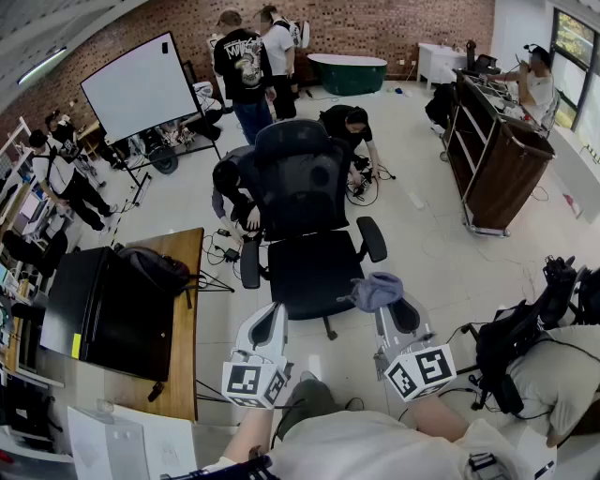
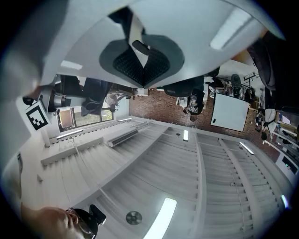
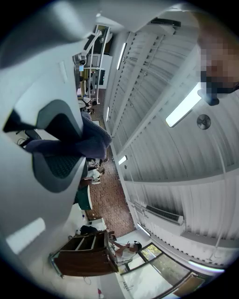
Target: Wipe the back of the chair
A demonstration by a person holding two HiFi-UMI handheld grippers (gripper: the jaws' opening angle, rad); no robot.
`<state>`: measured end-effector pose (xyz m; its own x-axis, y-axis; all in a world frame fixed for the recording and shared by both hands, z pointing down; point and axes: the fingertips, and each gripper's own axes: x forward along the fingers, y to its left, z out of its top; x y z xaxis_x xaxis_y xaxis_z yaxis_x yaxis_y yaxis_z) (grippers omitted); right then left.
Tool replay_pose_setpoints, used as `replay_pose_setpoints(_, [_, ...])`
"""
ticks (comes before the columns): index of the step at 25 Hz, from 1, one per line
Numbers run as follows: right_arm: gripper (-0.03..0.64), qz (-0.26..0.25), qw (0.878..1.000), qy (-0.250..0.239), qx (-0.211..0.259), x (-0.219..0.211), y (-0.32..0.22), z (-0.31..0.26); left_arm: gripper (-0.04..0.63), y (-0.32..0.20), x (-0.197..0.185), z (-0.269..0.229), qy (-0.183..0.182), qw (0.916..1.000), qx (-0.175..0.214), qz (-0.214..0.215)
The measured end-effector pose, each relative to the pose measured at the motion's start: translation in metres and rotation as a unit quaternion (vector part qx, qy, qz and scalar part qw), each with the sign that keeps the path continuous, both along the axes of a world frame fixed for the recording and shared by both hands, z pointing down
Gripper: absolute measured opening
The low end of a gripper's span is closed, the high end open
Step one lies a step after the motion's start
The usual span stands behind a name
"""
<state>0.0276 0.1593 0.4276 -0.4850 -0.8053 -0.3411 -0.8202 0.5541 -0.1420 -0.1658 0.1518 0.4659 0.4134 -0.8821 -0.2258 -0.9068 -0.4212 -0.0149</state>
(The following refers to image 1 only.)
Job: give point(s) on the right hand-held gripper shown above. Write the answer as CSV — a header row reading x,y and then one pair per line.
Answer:
x,y
422,370

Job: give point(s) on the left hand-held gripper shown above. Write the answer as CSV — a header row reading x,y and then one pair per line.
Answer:
x,y
272,337

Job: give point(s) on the blue-grey cloth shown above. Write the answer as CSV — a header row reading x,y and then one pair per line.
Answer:
x,y
377,290

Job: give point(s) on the black mesh chair backrest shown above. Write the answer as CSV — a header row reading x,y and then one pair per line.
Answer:
x,y
300,187

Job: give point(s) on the person's right forearm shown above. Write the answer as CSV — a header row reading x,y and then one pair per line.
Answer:
x,y
438,417

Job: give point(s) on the person's left forearm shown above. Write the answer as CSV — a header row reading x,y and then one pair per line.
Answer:
x,y
248,436

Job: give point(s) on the person's grey left shoe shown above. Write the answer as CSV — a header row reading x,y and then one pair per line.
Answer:
x,y
308,376

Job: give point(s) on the black chair base caster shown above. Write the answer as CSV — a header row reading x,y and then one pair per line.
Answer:
x,y
330,334

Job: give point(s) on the person's olive trousers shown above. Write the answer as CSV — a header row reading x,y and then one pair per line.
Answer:
x,y
311,398

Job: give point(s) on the black chair armrest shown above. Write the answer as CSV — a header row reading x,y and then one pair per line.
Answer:
x,y
372,239
250,265

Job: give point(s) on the black office chair seat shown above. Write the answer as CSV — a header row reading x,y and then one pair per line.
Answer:
x,y
314,272

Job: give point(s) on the black equipment backpack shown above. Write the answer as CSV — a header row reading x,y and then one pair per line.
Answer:
x,y
501,347

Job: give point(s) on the brown wooden desk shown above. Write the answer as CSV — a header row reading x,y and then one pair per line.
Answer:
x,y
185,356

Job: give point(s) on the black power adapter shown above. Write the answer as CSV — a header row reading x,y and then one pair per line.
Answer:
x,y
232,255

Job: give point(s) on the person's beige shirt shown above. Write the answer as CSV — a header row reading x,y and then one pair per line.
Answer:
x,y
356,450

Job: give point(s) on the black equipment rig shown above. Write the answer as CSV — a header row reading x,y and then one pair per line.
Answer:
x,y
560,281

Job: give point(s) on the black cabinet box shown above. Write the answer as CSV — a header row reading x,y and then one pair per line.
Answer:
x,y
108,314

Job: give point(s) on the white paper box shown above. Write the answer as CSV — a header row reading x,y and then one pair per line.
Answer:
x,y
117,450

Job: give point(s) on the brown housekeeping cart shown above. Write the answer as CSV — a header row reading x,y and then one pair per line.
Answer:
x,y
506,187

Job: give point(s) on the black rubber wheel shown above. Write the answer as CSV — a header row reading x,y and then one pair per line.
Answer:
x,y
166,164

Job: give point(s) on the black swivel chair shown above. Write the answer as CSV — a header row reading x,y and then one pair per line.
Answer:
x,y
33,253

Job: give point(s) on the dark green bathtub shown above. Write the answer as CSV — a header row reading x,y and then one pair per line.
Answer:
x,y
351,77

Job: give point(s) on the whiteboard on black stand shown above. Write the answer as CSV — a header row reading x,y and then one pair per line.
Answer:
x,y
140,89

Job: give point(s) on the white cabinet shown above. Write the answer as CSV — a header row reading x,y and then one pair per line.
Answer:
x,y
436,61

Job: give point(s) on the dark framed window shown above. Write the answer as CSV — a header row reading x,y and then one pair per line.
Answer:
x,y
569,70

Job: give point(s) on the ceiling strip light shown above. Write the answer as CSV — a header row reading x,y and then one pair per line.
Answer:
x,y
42,65

